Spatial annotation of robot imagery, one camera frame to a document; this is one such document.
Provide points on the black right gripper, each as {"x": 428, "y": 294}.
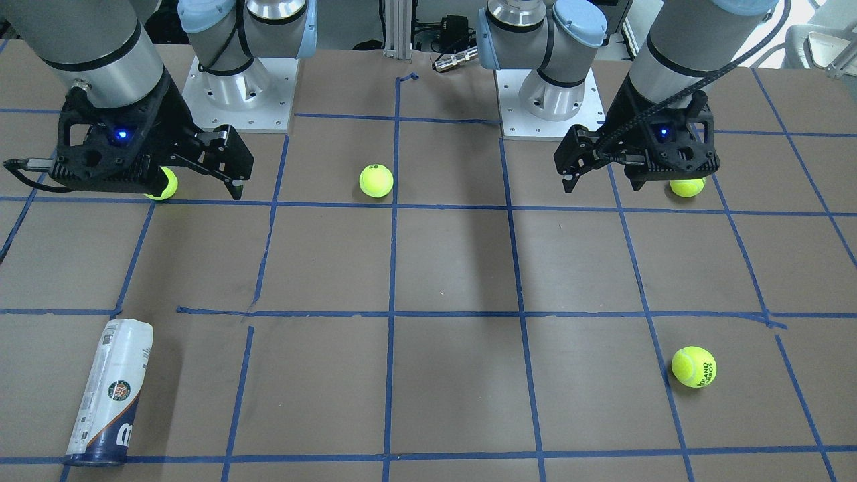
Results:
{"x": 169, "y": 115}

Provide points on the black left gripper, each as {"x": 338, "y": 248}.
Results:
{"x": 624, "y": 106}

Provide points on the white tennis ball can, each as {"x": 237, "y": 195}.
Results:
{"x": 104, "y": 421}

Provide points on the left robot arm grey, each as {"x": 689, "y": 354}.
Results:
{"x": 690, "y": 45}

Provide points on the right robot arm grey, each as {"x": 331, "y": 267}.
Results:
{"x": 103, "y": 47}

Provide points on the tennis ball under left gripper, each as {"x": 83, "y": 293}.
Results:
{"x": 687, "y": 188}

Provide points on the tennis ball centre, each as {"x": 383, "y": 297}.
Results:
{"x": 376, "y": 181}

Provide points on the tennis ball with lettering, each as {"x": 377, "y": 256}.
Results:
{"x": 694, "y": 367}

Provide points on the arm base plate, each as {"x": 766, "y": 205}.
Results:
{"x": 522, "y": 114}
{"x": 257, "y": 100}

